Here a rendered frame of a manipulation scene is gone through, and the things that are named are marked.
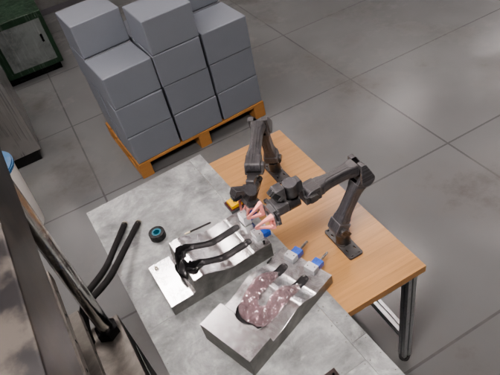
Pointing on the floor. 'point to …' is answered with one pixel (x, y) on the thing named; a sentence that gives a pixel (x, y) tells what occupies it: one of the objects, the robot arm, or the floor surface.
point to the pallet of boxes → (164, 71)
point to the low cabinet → (25, 42)
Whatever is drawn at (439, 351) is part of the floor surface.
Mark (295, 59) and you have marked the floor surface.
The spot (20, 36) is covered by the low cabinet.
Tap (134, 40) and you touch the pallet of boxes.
